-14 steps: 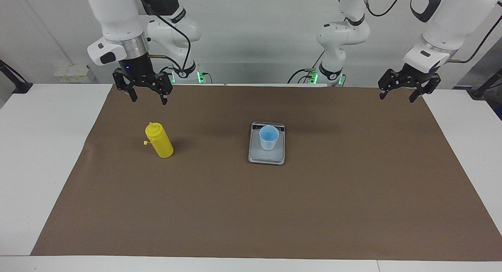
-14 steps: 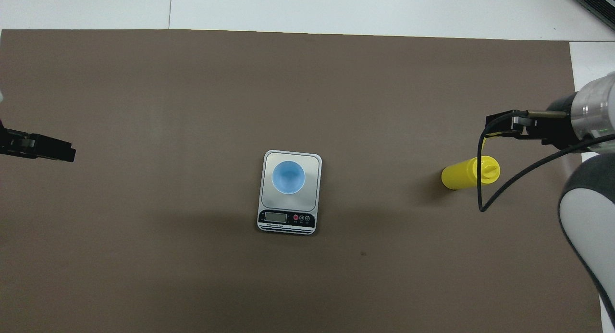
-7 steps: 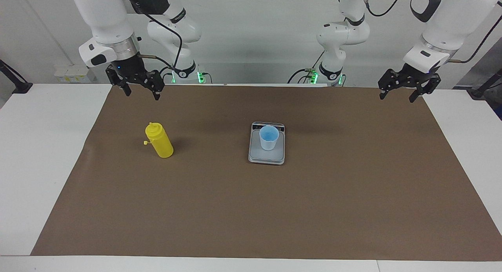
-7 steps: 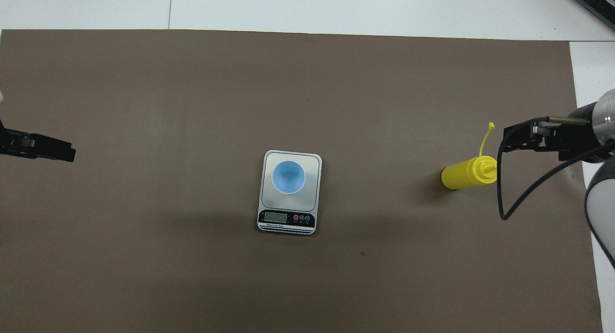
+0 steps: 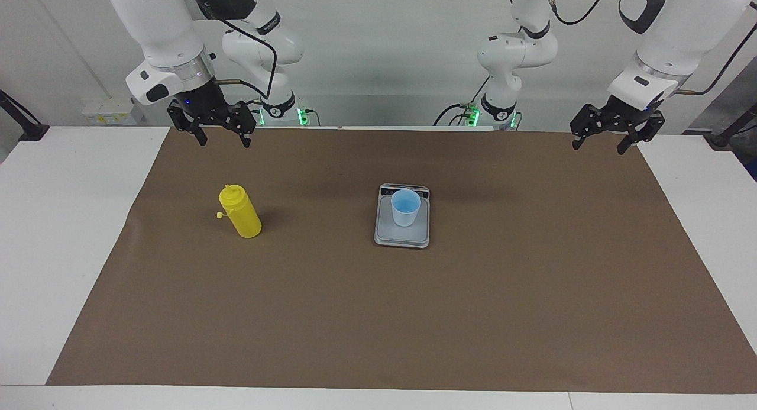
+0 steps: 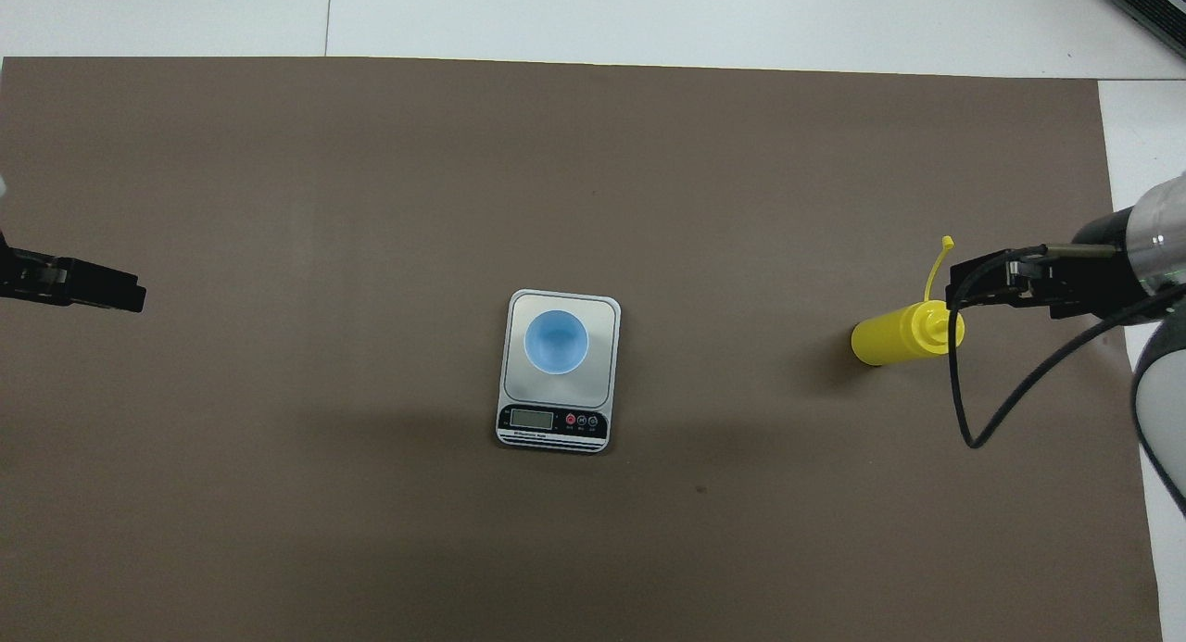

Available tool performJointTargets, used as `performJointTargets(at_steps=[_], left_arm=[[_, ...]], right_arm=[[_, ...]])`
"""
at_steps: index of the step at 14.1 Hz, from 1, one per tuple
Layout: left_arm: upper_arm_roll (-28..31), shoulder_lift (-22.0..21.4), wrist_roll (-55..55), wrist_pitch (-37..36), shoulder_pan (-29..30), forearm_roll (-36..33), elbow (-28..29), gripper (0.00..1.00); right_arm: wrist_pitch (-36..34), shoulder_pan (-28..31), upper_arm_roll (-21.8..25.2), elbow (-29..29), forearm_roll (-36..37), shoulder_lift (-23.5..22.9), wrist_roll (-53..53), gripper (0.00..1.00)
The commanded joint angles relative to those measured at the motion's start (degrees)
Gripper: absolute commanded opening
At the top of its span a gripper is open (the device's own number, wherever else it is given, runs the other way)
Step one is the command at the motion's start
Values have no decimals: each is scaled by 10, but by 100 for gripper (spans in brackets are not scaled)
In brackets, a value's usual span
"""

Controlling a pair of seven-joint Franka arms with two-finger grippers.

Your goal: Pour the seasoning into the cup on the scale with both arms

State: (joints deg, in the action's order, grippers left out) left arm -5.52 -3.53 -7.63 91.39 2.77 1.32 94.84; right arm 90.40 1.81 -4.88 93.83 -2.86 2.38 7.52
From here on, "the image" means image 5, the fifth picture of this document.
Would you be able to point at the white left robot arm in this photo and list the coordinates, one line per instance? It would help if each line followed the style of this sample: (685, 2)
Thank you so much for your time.
(680, 37)

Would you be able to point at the white wall socket strip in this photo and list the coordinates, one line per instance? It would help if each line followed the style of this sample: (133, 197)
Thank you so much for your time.
(109, 111)

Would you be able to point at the yellow squeeze bottle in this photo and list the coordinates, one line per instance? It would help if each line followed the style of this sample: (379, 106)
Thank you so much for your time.
(245, 218)

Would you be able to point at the black clamp stand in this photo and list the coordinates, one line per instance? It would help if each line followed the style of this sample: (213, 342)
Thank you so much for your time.
(724, 139)
(32, 132)

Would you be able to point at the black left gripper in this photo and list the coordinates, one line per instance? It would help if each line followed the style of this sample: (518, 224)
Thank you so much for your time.
(626, 113)

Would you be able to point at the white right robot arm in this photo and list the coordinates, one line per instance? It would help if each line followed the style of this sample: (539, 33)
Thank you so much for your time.
(159, 25)

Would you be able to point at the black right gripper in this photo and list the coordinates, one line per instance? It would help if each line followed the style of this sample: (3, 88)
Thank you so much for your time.
(207, 105)

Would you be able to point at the silver digital kitchen scale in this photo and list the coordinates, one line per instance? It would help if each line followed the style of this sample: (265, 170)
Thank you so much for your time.
(402, 237)

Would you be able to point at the light blue plastic cup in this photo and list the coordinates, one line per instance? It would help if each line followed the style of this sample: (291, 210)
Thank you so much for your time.
(406, 215)

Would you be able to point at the brown paper table mat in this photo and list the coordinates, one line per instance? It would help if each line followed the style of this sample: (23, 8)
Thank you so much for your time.
(378, 315)

